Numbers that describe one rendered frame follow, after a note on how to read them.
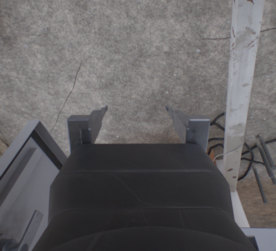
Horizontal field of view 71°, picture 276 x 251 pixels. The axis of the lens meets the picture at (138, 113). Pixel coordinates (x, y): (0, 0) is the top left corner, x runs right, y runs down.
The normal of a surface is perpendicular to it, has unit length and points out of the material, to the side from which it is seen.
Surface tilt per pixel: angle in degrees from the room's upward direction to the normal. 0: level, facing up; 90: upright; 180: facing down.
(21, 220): 90
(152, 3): 0
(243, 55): 0
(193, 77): 0
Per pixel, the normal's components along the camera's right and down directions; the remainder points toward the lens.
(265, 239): -0.20, -0.76
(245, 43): -0.10, 0.65
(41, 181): 0.97, -0.11
